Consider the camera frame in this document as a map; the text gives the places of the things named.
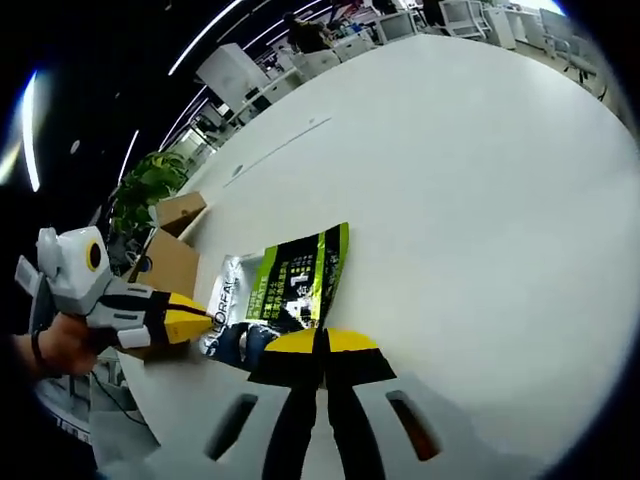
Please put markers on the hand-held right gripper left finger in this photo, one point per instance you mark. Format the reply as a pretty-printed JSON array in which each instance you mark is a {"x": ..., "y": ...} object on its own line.
[{"x": 280, "y": 400}]

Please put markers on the white office chair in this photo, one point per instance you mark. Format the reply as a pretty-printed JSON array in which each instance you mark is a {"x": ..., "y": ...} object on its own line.
[
  {"x": 465, "y": 15},
  {"x": 570, "y": 40}
]

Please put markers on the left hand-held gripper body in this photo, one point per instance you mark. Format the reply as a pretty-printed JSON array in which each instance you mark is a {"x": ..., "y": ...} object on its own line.
[{"x": 70, "y": 280}]

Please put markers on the green black silver pouch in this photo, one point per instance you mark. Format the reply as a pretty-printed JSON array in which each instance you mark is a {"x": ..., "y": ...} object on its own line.
[{"x": 295, "y": 280}]

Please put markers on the black wristband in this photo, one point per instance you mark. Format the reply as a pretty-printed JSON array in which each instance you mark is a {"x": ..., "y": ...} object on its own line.
[{"x": 38, "y": 345}]

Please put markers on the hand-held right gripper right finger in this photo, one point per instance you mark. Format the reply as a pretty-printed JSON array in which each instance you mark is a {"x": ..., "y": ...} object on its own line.
[{"x": 360, "y": 400}]

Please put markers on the person's left hand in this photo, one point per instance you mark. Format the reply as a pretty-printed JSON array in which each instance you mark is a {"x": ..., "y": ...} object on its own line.
[{"x": 70, "y": 350}]

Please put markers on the brown cardboard shoe box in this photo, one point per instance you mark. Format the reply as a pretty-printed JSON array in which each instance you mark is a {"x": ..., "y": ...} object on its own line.
[{"x": 170, "y": 260}]

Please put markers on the potted green plant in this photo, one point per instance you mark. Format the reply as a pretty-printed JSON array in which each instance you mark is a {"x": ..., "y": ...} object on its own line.
[{"x": 145, "y": 190}]

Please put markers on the ceiling light strip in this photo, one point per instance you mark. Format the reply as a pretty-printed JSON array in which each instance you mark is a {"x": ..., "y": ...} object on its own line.
[{"x": 210, "y": 35}]

